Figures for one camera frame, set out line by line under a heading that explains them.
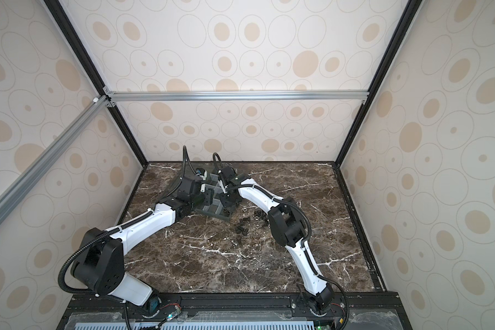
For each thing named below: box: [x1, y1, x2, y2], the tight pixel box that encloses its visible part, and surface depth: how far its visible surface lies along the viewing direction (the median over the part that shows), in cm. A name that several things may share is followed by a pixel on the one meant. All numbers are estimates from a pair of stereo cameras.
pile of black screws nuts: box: [234, 204, 271, 238], surface depth 97 cm
